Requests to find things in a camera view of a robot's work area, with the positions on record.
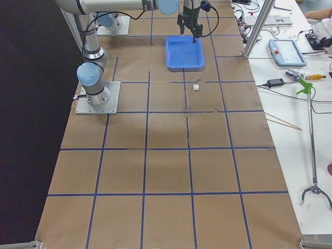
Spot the blue plastic tray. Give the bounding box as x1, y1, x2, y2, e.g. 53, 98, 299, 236
165, 36, 205, 70

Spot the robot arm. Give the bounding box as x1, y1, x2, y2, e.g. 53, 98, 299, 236
97, 12, 123, 31
56, 1, 179, 106

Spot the aluminium frame post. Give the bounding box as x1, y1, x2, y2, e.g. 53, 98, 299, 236
243, 0, 275, 59

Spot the teach pendant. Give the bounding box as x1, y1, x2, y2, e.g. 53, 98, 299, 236
268, 39, 307, 67

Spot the wooden chopstick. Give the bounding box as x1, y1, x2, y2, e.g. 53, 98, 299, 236
264, 112, 302, 131

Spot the black power adapter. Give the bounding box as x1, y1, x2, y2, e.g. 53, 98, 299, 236
266, 78, 285, 88

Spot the yellow tool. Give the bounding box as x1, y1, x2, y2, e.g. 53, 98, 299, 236
305, 74, 326, 80

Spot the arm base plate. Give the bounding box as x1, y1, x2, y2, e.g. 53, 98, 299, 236
75, 81, 121, 115
97, 15, 130, 36

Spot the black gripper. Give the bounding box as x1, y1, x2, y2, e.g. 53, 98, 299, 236
177, 0, 205, 43

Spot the green handled reacher grabber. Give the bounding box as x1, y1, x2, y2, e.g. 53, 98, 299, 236
296, 78, 331, 210

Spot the white keyboard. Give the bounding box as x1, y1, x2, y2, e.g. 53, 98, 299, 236
243, 16, 293, 26

